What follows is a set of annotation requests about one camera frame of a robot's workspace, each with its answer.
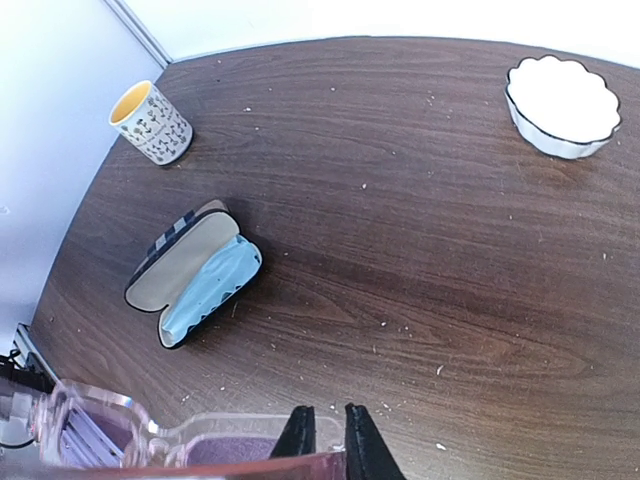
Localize white fluted ceramic bowl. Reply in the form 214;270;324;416
504;55;622;160

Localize white floral mug yellow inside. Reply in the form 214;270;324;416
109;80;194;167

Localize brown plaid glasses case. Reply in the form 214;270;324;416
136;199;229;273

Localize front aluminium rail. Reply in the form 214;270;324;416
12;323;58;385

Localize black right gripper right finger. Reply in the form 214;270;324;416
344;403;406;480

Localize pink frame sunglasses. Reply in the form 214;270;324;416
28;382;346;479

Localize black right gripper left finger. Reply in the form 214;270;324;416
270;405;316;459

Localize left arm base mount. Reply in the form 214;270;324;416
1;350;55;394

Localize black quilted glasses case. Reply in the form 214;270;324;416
124;200;263;349

